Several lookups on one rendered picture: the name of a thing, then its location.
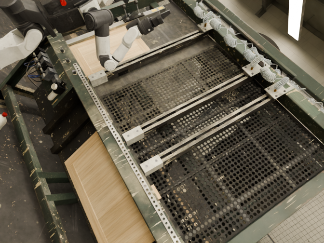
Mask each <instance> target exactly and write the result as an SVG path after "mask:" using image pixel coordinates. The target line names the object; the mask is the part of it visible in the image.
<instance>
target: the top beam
mask: <svg viewBox="0 0 324 243"><path fill-rule="evenodd" d="M172 1H173V2H174V3H175V4H176V5H177V6H178V7H179V8H180V9H181V10H183V11H184V12H185V13H186V14H187V15H188V16H189V17H190V18H191V19H192V20H193V21H194V22H195V23H196V24H201V23H203V19H200V18H198V17H197V16H196V15H195V14H194V11H193V9H194V8H195V7H196V4H197V2H196V1H195V0H172ZM197 6H199V7H200V8H201V9H202V10H203V11H205V14H207V13H208V12H207V10H206V9H204V8H203V7H202V6H201V5H200V4H199V3H198V4H197ZM226 34H227V28H221V29H220V30H218V31H216V30H214V29H211V30H209V36H210V37H211V38H212V39H213V40H214V41H215V42H216V43H217V44H219V45H220V46H221V47H222V48H223V49H224V50H225V51H226V52H227V53H228V54H229V55H230V56H231V57H232V58H233V59H234V60H235V61H237V62H238V63H239V64H240V65H241V66H242V67H244V66H246V65H248V64H250V62H249V61H247V60H246V59H245V58H244V56H243V52H244V51H245V45H244V44H237V45H236V47H233V48H232V47H230V46H228V45H227V44H226V43H225V41H224V39H223V38H224V36H225V35H226ZM228 34H230V35H231V36H232V37H233V38H234V39H236V40H237V43H243V42H242V41H241V40H240V39H238V38H237V37H236V36H235V35H234V34H233V33H231V32H230V31H229V30H228ZM269 69H270V71H271V72H272V73H274V74H276V78H283V77H282V76H281V75H280V74H278V73H277V72H276V71H275V70H274V69H273V68H272V67H269ZM254 78H255V79H256V80H257V81H258V82H259V83H260V84H261V85H262V86H263V87H264V88H268V87H269V86H271V85H273V84H275V83H276V82H278V81H280V80H275V81H274V82H270V81H267V80H265V79H264V78H263V77H262V75H261V73H258V74H256V75H255V76H254ZM277 100H278V101H279V102H280V103H281V104H282V105H283V106H284V107H285V108H286V109H287V110H288V111H290V112H291V113H292V114H293V115H294V116H295V117H296V118H297V119H298V120H299V121H300V122H301V123H302V124H303V125H304V126H305V127H306V128H308V129H309V130H310V131H311V132H312V133H313V134H314V135H315V136H316V137H317V138H318V139H319V140H320V141H321V142H322V143H323V144H324V113H323V112H321V111H320V110H319V109H318V108H317V107H316V106H315V105H314V104H313V103H312V102H310V101H309V100H308V99H307V98H306V97H305V96H304V95H302V94H301V93H300V92H299V91H298V90H297V89H296V88H294V89H292V90H290V91H289V92H287V93H285V94H283V95H282V96H280V97H278V98H277Z"/></svg>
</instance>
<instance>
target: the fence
mask: <svg viewBox="0 0 324 243"><path fill-rule="evenodd" d="M160 7H163V6H160ZM158 8H159V7H157V8H154V9H157V11H154V12H152V11H151V10H149V11H146V12H143V14H144V15H145V16H143V17H140V18H138V19H139V20H140V21H141V20H143V19H144V18H146V17H148V18H150V17H152V16H153V15H155V14H156V13H157V12H158V11H160V13H163V12H165V8H164V7H163V8H162V9H160V10H159V9H158ZM154 9H152V10H154ZM132 21H134V20H132ZM132 21H129V22H127V23H125V22H124V21H123V20H121V21H119V22H116V23H114V24H112V25H111V26H109V31H111V30H114V29H117V28H119V27H122V26H125V25H127V24H129V23H131V22H132ZM93 37H95V31H91V32H89V33H86V34H83V35H80V36H78V37H75V38H72V39H69V40H67V41H66V43H67V44H68V46H71V45H74V44H76V43H79V42H82V41H85V40H87V39H90V38H93Z"/></svg>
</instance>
